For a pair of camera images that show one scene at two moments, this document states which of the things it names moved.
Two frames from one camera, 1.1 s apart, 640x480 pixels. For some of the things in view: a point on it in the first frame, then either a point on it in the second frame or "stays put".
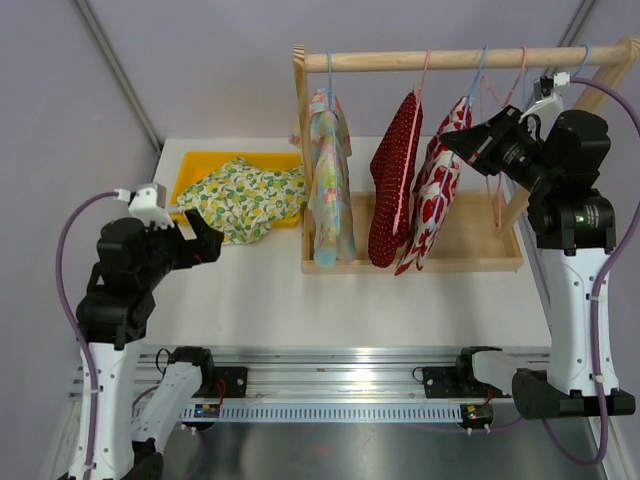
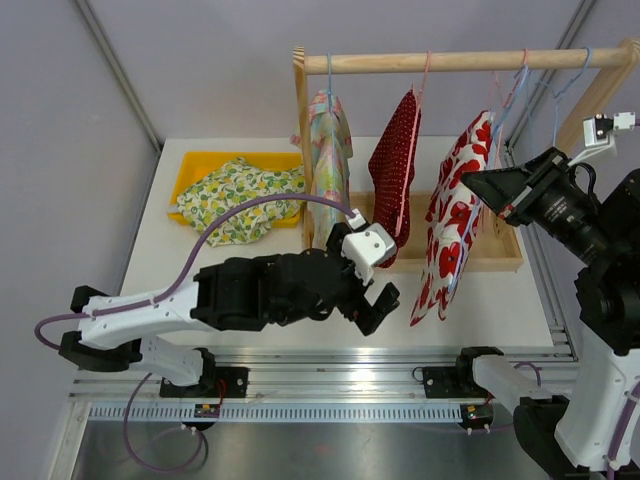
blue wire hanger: [574, 76] -> [565, 88]
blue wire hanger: [459, 135] -> [487, 151]
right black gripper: [481, 144] -> [498, 187]
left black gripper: [206, 246] -> [369, 316]
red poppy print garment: [435, 190] -> [453, 216]
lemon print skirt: [243, 199] stays put
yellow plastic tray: [194, 167] stays put
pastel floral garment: [330, 187] stays put
